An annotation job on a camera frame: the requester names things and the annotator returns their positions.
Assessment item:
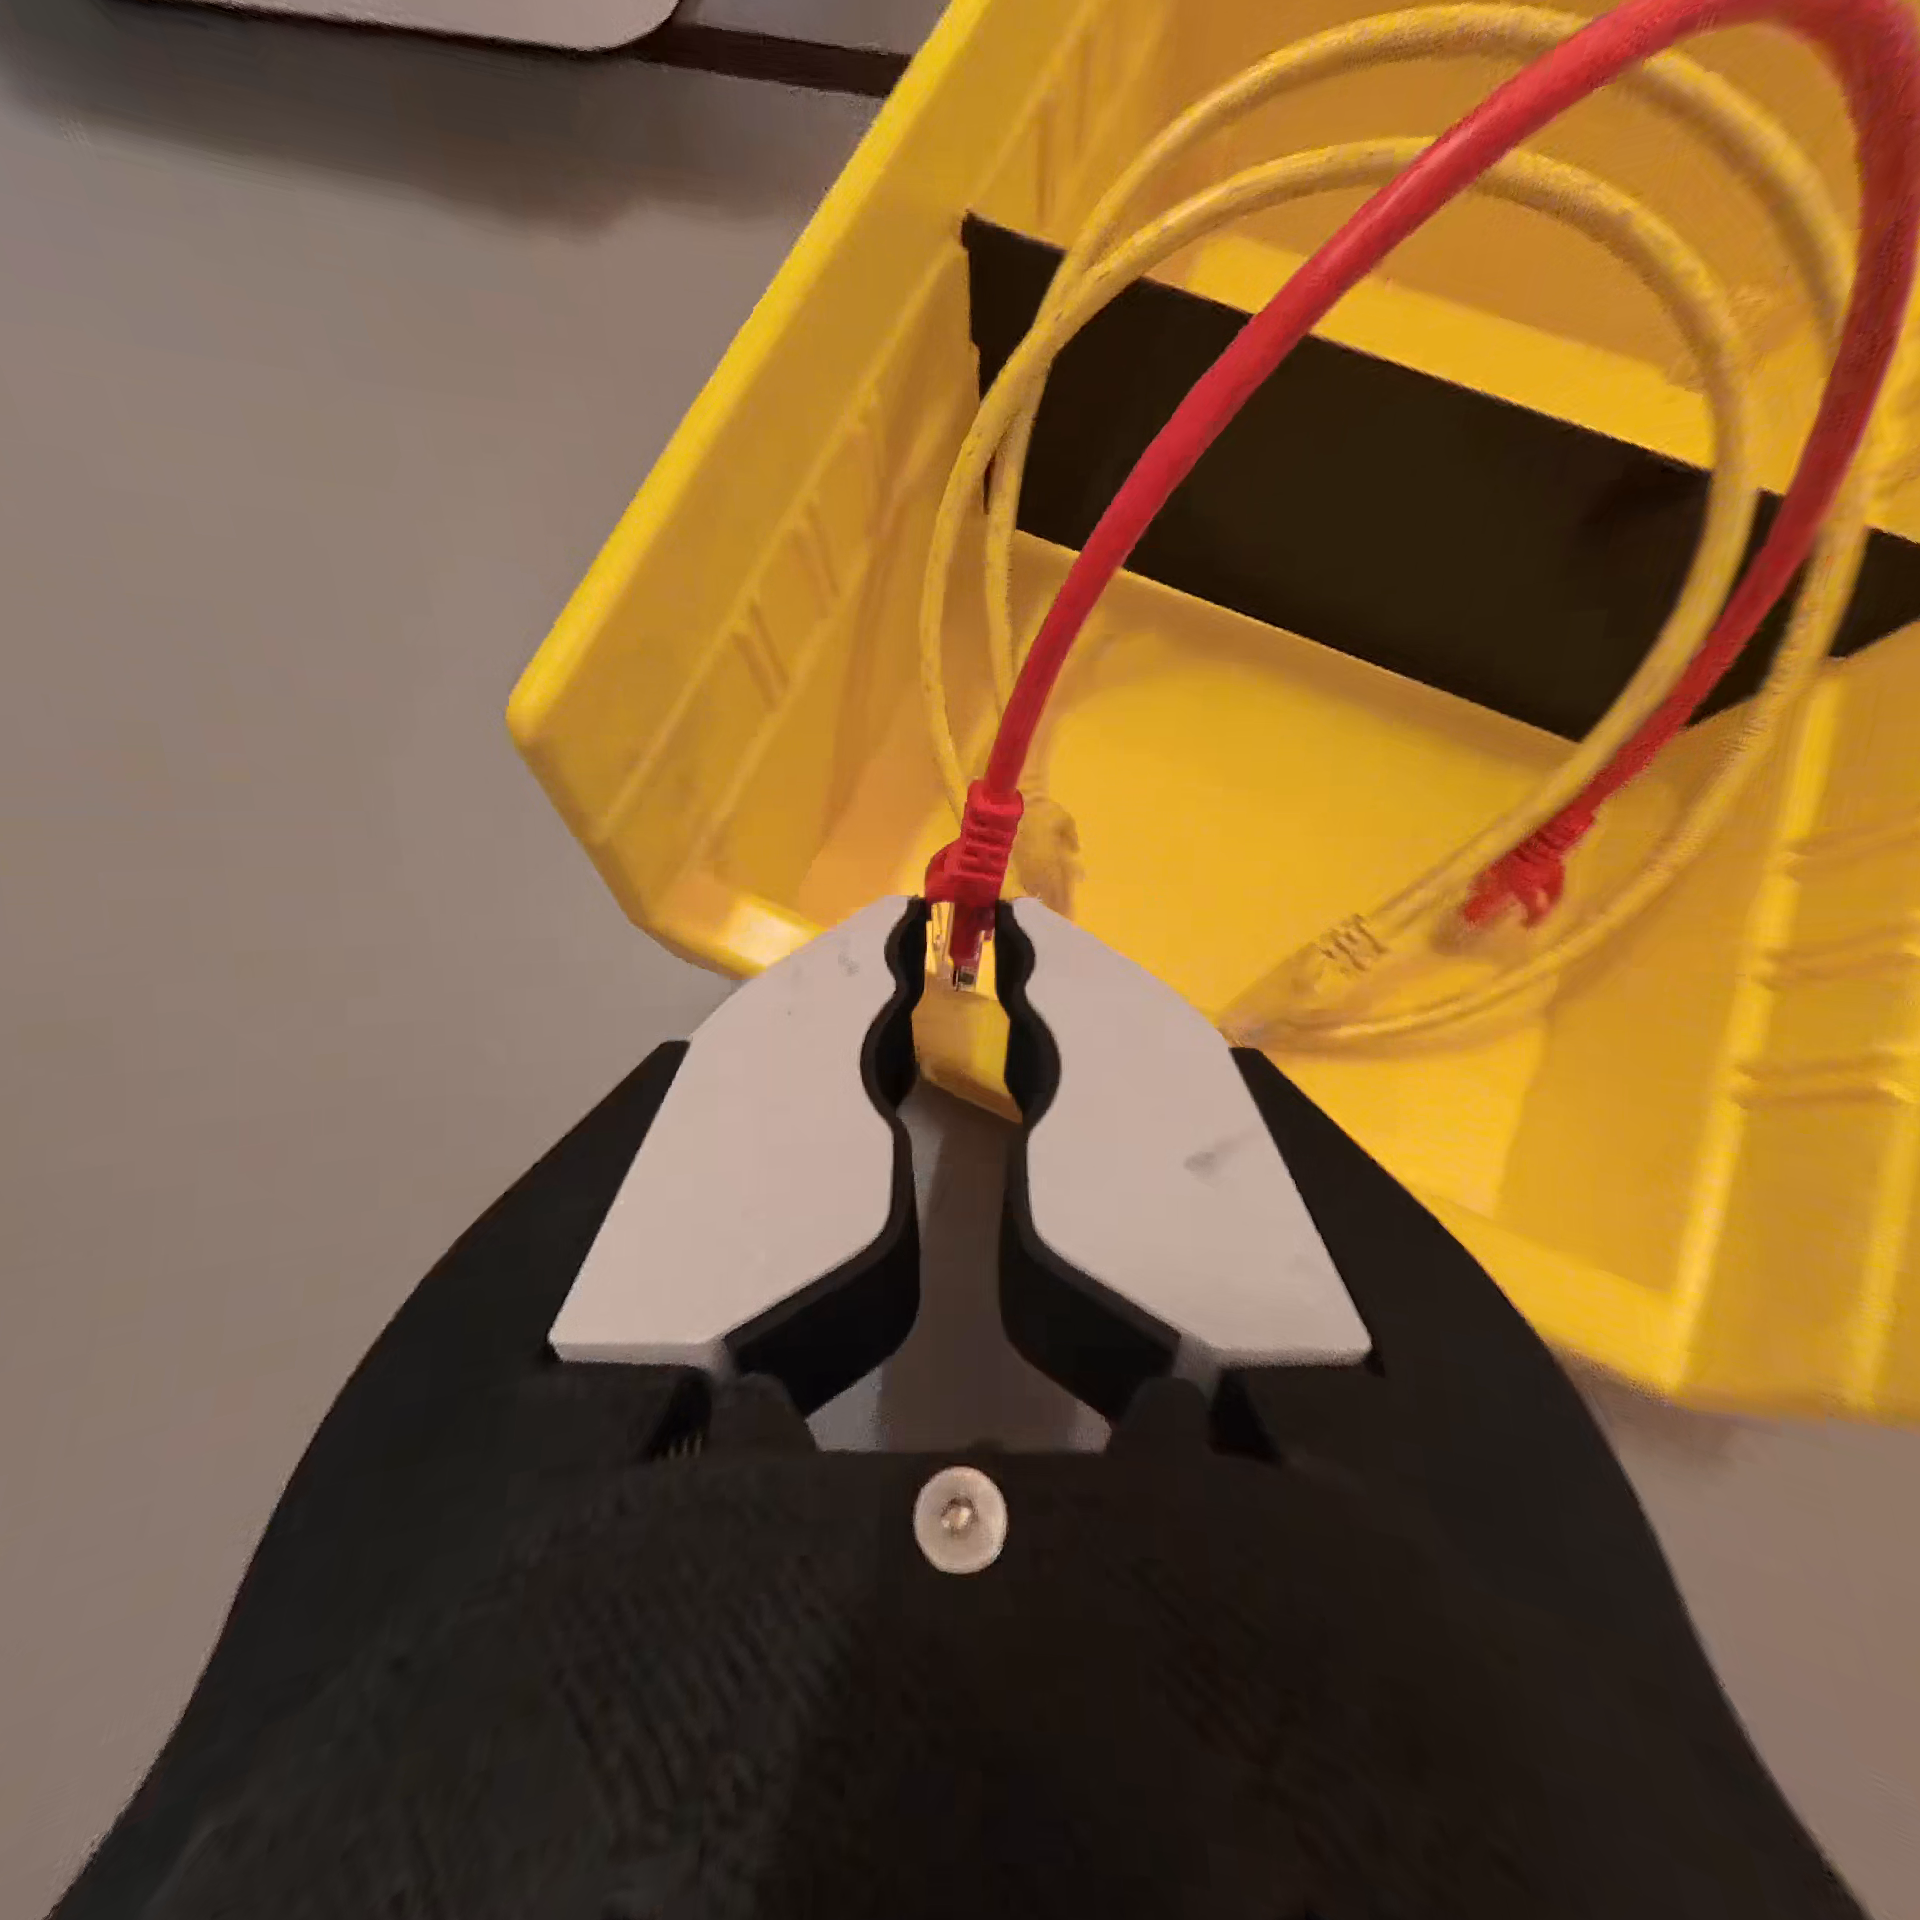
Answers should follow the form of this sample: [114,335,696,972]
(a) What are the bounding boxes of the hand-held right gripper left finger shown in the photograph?
[550,895,923,1413]

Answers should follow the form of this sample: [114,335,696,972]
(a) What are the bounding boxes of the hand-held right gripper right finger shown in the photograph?
[1002,895,1373,1413]

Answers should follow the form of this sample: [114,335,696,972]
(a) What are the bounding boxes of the yellow storage bin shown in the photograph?
[506,0,1920,1420]

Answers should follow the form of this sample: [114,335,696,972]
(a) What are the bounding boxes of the red network cable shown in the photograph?
[922,0,1920,993]

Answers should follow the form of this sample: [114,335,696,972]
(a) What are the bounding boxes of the yellow network cable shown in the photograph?
[912,7,1884,1128]

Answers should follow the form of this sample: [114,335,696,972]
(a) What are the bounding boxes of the grey desk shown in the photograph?
[0,0,1920,1920]

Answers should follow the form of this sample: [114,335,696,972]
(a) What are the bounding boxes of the black bin divider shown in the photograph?
[960,214,1920,744]

